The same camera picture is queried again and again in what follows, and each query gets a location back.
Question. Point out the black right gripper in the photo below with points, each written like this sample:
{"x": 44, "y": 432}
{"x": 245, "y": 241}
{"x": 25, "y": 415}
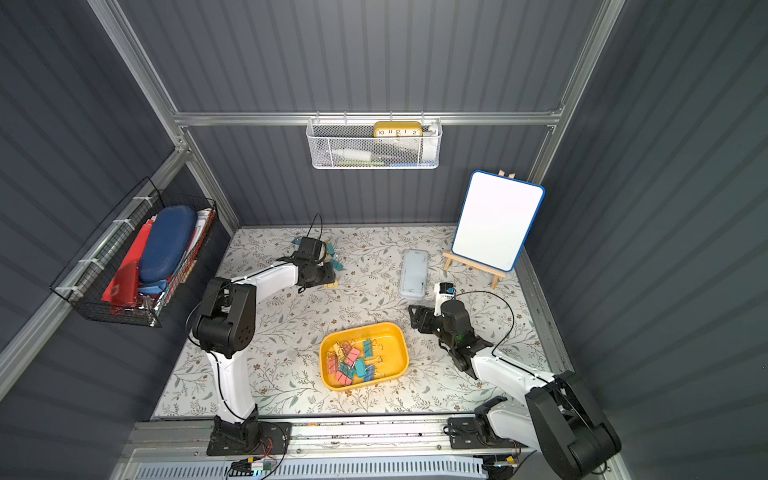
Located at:
{"x": 430, "y": 319}

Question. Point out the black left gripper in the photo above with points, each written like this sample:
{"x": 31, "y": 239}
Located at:
{"x": 324, "y": 274}

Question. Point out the pink binder clip pair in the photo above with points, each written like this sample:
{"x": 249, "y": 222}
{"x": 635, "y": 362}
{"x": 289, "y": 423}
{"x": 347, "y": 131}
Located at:
{"x": 339, "y": 370}

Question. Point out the yellow plastic storage box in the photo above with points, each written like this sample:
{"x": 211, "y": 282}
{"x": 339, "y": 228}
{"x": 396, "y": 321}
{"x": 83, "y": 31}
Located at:
{"x": 363, "y": 356}

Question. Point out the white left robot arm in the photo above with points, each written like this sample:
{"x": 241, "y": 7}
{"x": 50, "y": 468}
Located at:
{"x": 224, "y": 323}

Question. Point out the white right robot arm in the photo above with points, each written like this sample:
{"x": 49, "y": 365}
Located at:
{"x": 553, "y": 414}

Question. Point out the translucent plastic box lid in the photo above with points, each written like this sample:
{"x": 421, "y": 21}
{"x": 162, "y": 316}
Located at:
{"x": 414, "y": 274}

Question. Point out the floral table mat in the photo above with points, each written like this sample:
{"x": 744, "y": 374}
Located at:
{"x": 283, "y": 361}

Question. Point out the small wooden easel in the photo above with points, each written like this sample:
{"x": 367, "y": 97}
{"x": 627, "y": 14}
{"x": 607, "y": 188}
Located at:
{"x": 497, "y": 275}

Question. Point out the blue framed whiteboard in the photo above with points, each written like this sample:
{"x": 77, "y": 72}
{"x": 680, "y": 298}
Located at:
{"x": 497, "y": 216}

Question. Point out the blue oval case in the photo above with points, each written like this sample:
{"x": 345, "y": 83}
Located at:
{"x": 168, "y": 240}

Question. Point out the yellow clock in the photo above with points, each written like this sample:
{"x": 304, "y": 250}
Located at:
{"x": 398, "y": 129}

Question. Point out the red pouch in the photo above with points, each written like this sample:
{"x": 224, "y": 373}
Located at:
{"x": 122, "y": 290}

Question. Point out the white wire wall basket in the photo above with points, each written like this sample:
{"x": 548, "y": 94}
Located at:
{"x": 336, "y": 144}

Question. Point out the metal base rail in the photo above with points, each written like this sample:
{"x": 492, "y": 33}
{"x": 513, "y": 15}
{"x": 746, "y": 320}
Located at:
{"x": 317, "y": 437}

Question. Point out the black wire side basket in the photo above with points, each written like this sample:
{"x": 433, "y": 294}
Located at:
{"x": 124, "y": 241}

